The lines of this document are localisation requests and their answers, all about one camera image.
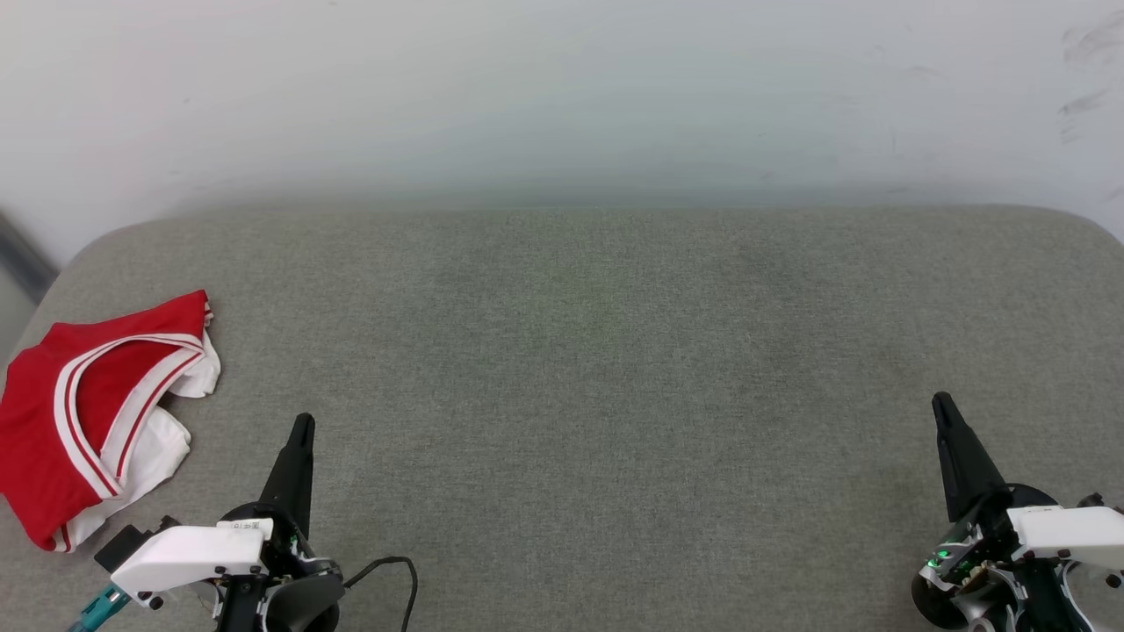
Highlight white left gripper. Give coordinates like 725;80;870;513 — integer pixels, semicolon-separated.
110;413;343;607

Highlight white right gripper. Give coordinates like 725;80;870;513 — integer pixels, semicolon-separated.
933;391;1124;567

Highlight red white t-shirt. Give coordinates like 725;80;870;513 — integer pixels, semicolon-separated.
0;290;222;554

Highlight thin black cable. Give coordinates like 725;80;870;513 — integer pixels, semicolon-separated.
342;557;420;632

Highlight cable with teal plug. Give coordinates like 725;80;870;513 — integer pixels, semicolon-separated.
66;584;133;632

